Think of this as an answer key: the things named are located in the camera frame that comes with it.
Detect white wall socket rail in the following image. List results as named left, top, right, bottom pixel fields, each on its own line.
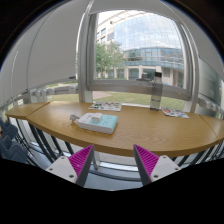
left=29, top=84, right=78, bottom=103
left=198, top=96, right=224, bottom=116

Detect clear bottle with black cap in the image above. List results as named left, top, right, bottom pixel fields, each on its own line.
left=149, top=72, right=164, bottom=112

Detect sticker sheet with red stickers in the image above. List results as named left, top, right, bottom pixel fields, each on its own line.
left=161, top=106, right=190, bottom=119

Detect white roller blind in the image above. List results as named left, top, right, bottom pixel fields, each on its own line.
left=186, top=23, right=224, bottom=81
left=89, top=0, right=188, bottom=24
left=28, top=0, right=91, bottom=89

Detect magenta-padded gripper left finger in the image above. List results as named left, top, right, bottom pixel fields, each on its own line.
left=45, top=144, right=96, bottom=188

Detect sticker sheet with green stickers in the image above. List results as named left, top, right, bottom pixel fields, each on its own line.
left=88, top=101, right=123, bottom=112

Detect white and mint power strip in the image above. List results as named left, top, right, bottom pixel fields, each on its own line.
left=77, top=112, right=119, bottom=135

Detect blue chairs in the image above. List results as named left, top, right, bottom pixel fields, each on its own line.
left=0, top=117, right=29, bottom=164

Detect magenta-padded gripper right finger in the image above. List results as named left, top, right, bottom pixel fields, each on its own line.
left=133, top=143, right=182, bottom=187

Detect grey-framed window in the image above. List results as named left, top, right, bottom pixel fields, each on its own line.
left=84, top=9, right=198, bottom=103

